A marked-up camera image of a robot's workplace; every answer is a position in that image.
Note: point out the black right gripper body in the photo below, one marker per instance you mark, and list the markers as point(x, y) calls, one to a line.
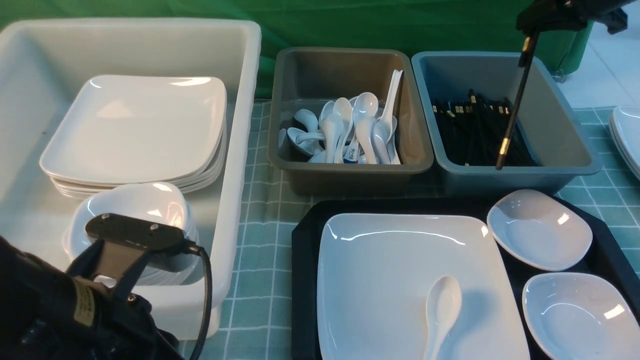
point(572, 15)

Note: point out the black chopstick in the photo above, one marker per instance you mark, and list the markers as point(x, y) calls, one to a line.
point(525, 61)

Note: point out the white small dish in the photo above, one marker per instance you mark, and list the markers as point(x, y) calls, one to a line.
point(579, 316)
point(539, 231)

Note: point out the white ceramic spoon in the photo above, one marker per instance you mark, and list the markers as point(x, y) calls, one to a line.
point(442, 308)

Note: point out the large white square plate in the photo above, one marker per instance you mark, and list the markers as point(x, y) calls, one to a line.
point(375, 273)

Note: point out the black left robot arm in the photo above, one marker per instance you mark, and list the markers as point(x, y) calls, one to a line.
point(48, 314)

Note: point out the green backdrop cloth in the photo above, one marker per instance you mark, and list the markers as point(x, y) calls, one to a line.
point(408, 26)

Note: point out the blue-grey plastic bin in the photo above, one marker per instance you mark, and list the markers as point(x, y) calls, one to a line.
point(548, 148)

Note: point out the white plates at right edge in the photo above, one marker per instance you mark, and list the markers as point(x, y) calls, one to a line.
point(624, 126)

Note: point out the pile of black chopsticks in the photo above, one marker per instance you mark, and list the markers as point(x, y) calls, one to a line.
point(472, 130)

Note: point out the pile of white ceramic spoons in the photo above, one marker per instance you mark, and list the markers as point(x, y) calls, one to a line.
point(347, 131)

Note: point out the brown plastic bin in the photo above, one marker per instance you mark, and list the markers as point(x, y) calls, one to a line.
point(308, 77)

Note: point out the black serving tray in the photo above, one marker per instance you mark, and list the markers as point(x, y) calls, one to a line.
point(604, 258)

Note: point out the stack of white square plates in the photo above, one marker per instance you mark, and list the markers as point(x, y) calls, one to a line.
point(124, 129)

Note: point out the green checkered tablecloth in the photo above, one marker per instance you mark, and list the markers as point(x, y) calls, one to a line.
point(255, 321)

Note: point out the stack of white small bowls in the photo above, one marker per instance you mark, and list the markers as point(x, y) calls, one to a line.
point(158, 202)

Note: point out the large white plastic tub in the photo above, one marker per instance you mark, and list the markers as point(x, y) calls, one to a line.
point(44, 63)

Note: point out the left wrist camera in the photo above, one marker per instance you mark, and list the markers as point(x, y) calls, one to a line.
point(124, 246)

